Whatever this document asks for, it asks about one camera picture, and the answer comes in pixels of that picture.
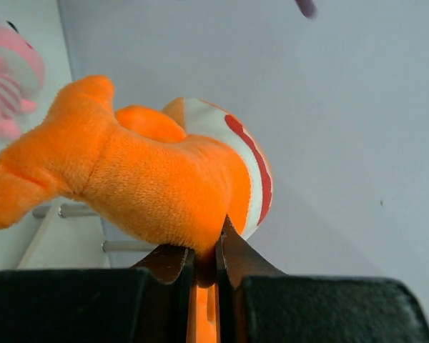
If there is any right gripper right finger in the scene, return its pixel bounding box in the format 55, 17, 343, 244
216, 219, 429, 343

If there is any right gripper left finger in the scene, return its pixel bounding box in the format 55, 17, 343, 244
0, 245, 194, 342

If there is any orange shark plush front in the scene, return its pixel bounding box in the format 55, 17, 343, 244
0, 76, 273, 342

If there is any pink striped plush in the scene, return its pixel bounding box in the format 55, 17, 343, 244
0, 19, 46, 140

